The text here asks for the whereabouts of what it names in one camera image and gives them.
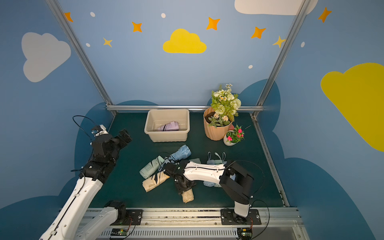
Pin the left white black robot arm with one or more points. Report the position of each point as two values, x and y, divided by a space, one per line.
106 151

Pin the orange pot with green flowers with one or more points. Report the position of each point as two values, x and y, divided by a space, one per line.
220 116

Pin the pale blue umbrella left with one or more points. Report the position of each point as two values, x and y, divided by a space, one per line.
209 162

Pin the left circuit board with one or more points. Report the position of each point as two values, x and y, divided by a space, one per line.
119 233

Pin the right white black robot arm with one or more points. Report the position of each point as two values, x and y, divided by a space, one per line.
235 180

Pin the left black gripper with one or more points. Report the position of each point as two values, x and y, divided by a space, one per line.
120 139

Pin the aluminium rail front frame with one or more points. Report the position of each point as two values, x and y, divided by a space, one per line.
205 223

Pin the beige plastic storage box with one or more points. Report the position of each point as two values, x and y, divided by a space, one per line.
156 118

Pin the lilac umbrella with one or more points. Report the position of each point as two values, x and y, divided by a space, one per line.
170 127

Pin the beige striped umbrella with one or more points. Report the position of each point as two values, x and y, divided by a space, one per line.
154 181
187 196

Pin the mint green umbrella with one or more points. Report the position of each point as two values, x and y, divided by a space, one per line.
149 169

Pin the circuit board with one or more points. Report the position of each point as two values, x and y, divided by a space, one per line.
244 233
119 233

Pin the pale green umbrella middle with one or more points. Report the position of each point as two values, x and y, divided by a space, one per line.
220 159

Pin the right circuit board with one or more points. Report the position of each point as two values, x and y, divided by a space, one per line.
244 233

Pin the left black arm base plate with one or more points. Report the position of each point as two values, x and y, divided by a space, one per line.
129 217

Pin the green umbrella with black strap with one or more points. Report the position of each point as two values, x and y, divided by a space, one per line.
196 160

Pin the white pot with pink flowers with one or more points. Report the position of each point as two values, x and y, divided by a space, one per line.
234 136

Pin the light blue umbrella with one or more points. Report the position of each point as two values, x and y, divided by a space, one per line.
181 154

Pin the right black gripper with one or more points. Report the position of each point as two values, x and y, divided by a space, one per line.
173 173

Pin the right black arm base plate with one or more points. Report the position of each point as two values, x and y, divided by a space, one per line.
228 217

